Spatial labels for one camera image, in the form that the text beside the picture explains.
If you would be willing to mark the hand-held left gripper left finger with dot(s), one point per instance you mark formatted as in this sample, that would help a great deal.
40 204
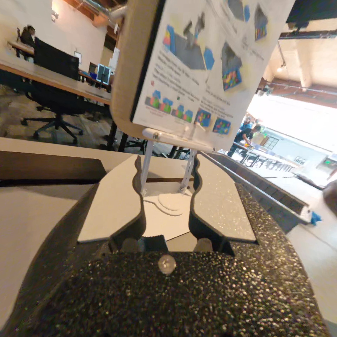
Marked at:
113 205

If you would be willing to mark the white ledge bar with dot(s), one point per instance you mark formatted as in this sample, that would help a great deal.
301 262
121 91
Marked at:
179 139

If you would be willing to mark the computer monitor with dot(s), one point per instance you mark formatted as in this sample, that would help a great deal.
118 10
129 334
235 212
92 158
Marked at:
103 73

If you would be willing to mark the black ceiling panel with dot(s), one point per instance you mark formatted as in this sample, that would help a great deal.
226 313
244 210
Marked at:
313 9

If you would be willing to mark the wooden top office desk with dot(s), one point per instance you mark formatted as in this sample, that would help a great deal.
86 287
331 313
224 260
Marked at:
65 84

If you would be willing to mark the blue cloth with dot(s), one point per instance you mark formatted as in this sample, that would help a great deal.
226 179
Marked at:
316 218

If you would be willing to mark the grey plastic bin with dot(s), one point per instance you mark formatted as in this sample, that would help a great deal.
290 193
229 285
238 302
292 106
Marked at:
263 189

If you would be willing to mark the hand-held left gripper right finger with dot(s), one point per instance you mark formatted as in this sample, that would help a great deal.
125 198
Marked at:
221 208

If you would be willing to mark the silver ceiling pipe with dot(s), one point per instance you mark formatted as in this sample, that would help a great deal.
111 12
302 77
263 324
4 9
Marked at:
117 11

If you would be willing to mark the paper instruction sheet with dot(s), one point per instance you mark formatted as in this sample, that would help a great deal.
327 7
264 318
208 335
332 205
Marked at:
210 79

